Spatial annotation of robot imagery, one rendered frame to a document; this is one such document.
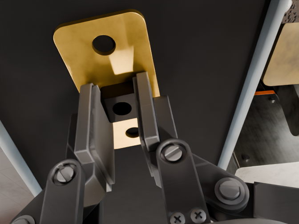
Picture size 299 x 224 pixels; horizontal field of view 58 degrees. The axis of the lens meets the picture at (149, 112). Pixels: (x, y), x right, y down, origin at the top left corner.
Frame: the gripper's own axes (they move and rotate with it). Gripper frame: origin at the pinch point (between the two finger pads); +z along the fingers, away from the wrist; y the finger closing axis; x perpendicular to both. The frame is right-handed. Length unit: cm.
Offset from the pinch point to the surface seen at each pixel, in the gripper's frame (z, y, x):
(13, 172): 119, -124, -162
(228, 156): 1.9, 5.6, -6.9
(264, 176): 7.5, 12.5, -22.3
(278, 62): 10.5, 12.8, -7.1
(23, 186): 119, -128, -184
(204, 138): 2.5, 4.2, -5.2
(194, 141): 2.5, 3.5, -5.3
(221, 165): 2.1, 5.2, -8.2
